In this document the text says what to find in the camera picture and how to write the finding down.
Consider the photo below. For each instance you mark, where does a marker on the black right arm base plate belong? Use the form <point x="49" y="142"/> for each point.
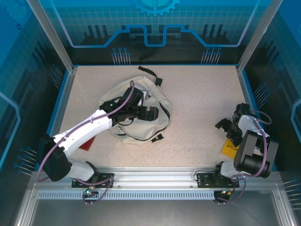
<point x="202" y="181"/>

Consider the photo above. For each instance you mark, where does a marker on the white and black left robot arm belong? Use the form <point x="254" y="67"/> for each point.
<point x="82" y="127"/>

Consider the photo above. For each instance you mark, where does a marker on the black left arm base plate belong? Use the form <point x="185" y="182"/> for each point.
<point x="77" y="182"/>

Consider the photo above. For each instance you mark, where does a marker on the aluminium side rail blue edge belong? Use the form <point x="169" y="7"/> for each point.
<point x="246" y="89"/>
<point x="58" y="117"/>

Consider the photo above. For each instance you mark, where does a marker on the red notebook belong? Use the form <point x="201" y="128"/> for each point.
<point x="87" y="144"/>

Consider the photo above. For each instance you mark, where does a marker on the aluminium frame post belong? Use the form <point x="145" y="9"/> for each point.
<point x="51" y="35"/>
<point x="258" y="35"/>

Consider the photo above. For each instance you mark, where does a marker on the plain yellow book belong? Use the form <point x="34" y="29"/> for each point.
<point x="228" y="149"/>

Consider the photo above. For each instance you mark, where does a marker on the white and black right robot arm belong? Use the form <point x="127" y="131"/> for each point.
<point x="249" y="153"/>

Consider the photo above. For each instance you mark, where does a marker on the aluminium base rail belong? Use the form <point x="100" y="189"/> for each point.
<point x="155" y="176"/>

